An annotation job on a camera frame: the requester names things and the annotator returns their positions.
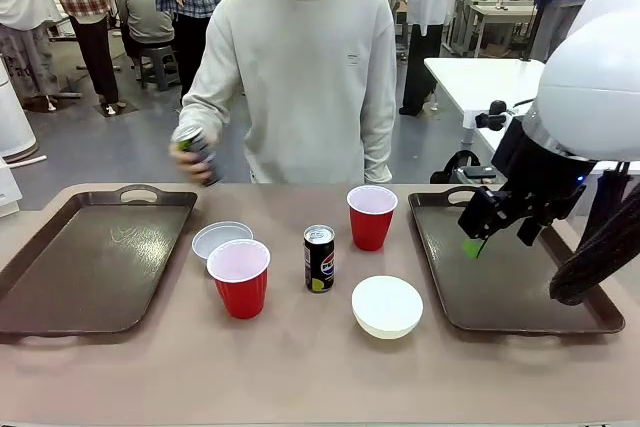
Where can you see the grey plastic stool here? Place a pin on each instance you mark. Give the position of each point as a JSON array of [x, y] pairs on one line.
[[159, 64]]

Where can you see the black Pepsi soda can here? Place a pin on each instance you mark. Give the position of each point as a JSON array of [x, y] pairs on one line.
[[319, 262], [189, 135]]

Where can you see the person in grey sweater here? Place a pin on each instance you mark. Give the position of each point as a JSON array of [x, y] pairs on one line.
[[300, 72]]

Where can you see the person in white top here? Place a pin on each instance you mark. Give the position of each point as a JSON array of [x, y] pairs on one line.
[[20, 7]]

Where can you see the person in white coat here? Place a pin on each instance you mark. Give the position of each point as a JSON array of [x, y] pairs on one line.
[[427, 7]]

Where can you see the seated person in grey hoodie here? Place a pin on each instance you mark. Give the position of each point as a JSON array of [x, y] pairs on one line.
[[142, 12]]

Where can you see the black knob clamp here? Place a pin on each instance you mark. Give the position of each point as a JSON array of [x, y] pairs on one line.
[[492, 117]]

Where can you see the round white bowl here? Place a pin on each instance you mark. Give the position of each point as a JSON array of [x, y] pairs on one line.
[[386, 304]]

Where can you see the person's right hand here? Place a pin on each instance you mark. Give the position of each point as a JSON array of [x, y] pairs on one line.
[[192, 159]]

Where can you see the dark brown plastic tray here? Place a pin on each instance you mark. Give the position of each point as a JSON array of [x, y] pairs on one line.
[[500, 287], [95, 262]]

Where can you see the white plastic lid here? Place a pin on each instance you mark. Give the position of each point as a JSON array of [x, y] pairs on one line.
[[220, 238]]

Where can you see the person in red plaid shirt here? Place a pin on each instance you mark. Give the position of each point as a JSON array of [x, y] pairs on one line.
[[82, 7]]

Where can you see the grey metal workbench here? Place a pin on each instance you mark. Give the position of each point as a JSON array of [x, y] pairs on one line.
[[495, 17]]

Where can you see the red plastic party cup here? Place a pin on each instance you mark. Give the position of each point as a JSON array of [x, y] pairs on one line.
[[241, 287], [371, 227]]

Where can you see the person's right forearm grey sleeve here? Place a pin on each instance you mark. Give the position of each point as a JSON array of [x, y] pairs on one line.
[[200, 114]]

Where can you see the black bag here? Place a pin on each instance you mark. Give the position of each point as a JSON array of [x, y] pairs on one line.
[[455, 169]]

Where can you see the person's left forearm grey sleeve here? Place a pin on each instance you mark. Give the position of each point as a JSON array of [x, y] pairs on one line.
[[377, 152]]

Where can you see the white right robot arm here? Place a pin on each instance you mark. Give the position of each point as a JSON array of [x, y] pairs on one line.
[[590, 87]]

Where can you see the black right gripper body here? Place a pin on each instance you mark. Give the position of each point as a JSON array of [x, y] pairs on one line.
[[530, 204]]

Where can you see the white background table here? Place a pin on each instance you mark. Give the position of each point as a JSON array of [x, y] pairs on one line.
[[480, 82]]

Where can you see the white round cabinet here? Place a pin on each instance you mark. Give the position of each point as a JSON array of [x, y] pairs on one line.
[[14, 117]]

